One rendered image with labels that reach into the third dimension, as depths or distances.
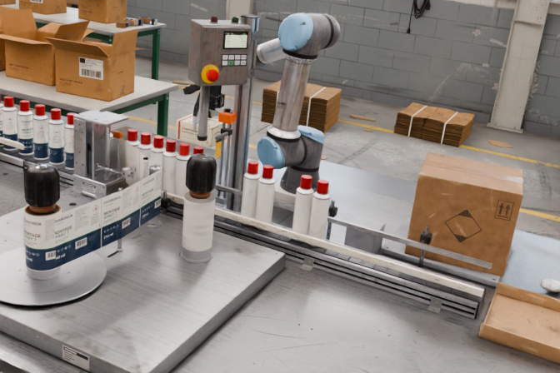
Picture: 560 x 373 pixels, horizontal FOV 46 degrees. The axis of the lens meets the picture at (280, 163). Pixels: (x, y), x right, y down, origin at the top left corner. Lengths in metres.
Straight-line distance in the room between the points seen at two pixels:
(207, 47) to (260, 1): 5.90
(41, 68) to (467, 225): 2.73
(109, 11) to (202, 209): 4.61
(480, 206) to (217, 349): 0.89
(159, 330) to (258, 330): 0.26
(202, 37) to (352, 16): 5.56
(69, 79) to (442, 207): 2.40
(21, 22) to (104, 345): 3.00
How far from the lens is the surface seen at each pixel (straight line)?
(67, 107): 3.66
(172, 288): 1.74
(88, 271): 1.80
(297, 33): 2.11
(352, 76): 7.60
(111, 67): 3.69
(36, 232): 1.71
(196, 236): 1.82
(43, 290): 1.73
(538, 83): 7.26
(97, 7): 6.31
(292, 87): 2.18
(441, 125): 6.29
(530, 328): 1.93
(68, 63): 3.82
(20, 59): 4.14
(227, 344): 1.64
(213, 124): 2.58
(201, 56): 2.04
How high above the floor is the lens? 1.78
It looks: 20 degrees down
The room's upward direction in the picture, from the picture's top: 6 degrees clockwise
